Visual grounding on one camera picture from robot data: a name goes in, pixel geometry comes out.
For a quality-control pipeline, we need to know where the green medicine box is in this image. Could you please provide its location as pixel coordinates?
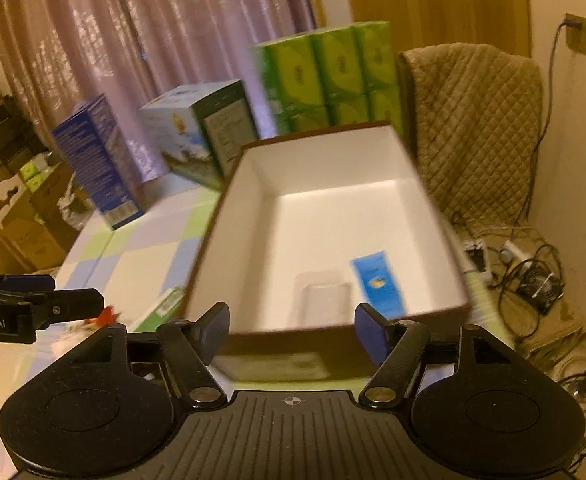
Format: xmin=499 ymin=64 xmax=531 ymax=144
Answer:
xmin=128 ymin=286 xmax=185 ymax=333

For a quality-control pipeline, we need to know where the white power strip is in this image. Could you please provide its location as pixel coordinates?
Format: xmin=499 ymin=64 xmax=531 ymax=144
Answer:
xmin=498 ymin=240 xmax=532 ymax=269

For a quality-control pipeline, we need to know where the blue hand cream tube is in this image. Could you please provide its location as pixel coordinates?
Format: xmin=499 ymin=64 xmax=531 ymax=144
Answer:
xmin=351 ymin=250 xmax=406 ymax=320

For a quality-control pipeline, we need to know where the cow picture milk box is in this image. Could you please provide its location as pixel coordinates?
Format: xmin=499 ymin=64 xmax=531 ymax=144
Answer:
xmin=138 ymin=79 xmax=259 ymax=191

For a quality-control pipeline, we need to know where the wooden door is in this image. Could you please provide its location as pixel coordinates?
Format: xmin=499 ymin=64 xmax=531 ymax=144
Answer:
xmin=349 ymin=0 xmax=532 ymax=56

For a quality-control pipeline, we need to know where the green tissue pack bundle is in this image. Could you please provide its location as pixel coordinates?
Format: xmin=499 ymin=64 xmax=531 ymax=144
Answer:
xmin=253 ymin=21 xmax=401 ymax=134

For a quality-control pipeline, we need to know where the clear plastic tray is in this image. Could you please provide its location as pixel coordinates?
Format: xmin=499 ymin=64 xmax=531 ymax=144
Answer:
xmin=290 ymin=270 xmax=353 ymax=330

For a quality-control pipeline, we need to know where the cardboard boxes pile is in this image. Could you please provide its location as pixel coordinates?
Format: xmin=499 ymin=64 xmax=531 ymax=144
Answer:
xmin=0 ymin=152 xmax=92 ymax=272

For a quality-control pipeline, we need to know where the checked bed sheet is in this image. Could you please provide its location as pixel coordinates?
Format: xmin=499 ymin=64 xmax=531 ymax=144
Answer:
xmin=0 ymin=171 xmax=524 ymax=480

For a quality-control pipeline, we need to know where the red candy wrapper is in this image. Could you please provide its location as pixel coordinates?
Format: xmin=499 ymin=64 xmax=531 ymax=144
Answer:
xmin=84 ymin=306 xmax=120 ymax=330

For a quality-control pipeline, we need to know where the blue milk carton box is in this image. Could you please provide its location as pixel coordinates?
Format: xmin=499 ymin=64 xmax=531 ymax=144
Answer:
xmin=52 ymin=94 xmax=144 ymax=230

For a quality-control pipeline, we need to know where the small floor fan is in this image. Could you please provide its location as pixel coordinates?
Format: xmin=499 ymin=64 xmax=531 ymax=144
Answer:
xmin=515 ymin=261 xmax=564 ymax=315

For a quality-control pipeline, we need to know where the black power cable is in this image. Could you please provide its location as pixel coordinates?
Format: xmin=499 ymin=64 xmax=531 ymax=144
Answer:
xmin=517 ymin=19 xmax=582 ymax=226

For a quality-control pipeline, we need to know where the black folding trolley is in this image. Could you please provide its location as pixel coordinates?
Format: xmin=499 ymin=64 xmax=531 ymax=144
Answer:
xmin=0 ymin=92 xmax=48 ymax=181

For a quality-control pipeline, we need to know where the brown shoe box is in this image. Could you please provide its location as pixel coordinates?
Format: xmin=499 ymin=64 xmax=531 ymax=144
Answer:
xmin=182 ymin=122 xmax=471 ymax=382

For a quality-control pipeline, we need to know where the pink curtain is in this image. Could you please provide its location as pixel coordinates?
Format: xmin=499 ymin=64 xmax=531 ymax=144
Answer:
xmin=0 ymin=0 xmax=314 ymax=180

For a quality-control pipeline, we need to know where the quilted beige chair cover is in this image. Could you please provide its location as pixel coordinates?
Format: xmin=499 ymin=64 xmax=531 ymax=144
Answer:
xmin=397 ymin=42 xmax=543 ymax=226

